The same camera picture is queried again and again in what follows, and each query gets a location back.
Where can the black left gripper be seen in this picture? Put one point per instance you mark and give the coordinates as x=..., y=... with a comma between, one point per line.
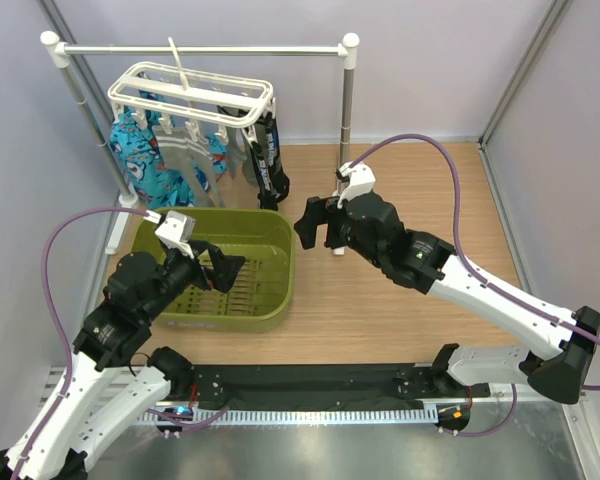
x=225, y=266

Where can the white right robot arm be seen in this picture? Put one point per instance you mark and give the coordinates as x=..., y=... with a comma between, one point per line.
x=555, y=345

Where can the black patterned sock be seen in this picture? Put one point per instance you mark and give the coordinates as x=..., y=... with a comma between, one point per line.
x=278, y=177
x=267, y=196

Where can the white metal drying rack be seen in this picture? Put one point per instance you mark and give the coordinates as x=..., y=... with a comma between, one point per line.
x=61, y=53

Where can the grey striped sock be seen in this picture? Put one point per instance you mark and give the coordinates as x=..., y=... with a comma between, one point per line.
x=193, y=161

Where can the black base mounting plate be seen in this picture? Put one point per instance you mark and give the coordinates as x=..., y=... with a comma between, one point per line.
x=315, y=388

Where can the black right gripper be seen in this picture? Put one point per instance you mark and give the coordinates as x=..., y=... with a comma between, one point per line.
x=317, y=212

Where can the aluminium slotted rail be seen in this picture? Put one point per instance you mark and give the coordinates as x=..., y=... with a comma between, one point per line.
x=426, y=415

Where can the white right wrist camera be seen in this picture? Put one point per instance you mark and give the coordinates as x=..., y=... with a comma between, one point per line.
x=355, y=179

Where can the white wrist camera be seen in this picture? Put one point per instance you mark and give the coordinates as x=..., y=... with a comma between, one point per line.
x=355, y=179
x=174, y=232

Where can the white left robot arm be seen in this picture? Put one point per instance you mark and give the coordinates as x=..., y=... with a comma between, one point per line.
x=69, y=435

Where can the white clip sock hanger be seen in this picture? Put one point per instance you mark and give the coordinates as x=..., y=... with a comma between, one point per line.
x=197, y=97

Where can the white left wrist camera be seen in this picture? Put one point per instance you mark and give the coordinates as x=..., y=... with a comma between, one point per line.
x=174, y=232

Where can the green plastic basket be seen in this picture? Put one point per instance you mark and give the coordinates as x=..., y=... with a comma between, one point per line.
x=248, y=257

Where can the blue shark pattern sock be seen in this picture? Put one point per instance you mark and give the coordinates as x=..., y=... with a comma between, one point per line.
x=137, y=151

